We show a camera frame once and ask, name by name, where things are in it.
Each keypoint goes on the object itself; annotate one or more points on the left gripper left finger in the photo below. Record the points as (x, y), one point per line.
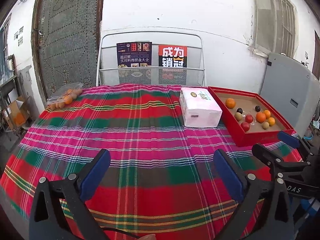
(47, 220)

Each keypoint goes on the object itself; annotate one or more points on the small red tomato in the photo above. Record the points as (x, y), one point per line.
(249, 118)

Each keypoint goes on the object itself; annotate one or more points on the grey plastic cabinet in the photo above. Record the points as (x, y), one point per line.
(292, 89)

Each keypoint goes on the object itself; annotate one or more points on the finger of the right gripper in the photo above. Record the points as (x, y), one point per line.
(304, 148)
(277, 164)

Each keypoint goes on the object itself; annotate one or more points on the plaid tablecloth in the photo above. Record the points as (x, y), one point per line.
(162, 179)

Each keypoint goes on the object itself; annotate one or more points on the white metal magazine rack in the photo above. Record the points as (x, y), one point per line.
(107, 67)

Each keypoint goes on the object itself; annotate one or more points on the red cardboard box tray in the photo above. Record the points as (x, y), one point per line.
(247, 101)

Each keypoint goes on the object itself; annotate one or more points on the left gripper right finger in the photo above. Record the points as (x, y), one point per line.
(275, 220)

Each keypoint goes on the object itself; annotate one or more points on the studded metal door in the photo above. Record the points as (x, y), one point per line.
(64, 40)

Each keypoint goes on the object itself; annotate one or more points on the orange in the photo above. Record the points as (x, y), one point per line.
(271, 121)
(230, 103)
(267, 113)
(260, 117)

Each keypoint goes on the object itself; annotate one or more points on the cardboard box on shelf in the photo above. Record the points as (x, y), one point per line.
(17, 113)

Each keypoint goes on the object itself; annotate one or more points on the pink tissue pack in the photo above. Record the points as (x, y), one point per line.
(199, 108)

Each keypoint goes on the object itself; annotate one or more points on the clear plastic fruit container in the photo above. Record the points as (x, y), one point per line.
(65, 95)

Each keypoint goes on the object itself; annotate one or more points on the yellow-green round fruit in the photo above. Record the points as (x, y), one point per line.
(266, 125)

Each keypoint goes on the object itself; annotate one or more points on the large red tomato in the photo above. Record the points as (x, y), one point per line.
(245, 126)

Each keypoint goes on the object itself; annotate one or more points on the red black white book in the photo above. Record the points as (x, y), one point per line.
(173, 62)

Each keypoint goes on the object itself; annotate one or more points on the dark blue cookbook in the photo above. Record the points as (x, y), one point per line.
(134, 60)

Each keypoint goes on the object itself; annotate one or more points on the window with metal bars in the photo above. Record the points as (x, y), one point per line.
(275, 28)

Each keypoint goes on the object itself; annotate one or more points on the small tan fruit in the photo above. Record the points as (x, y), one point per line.
(238, 116)

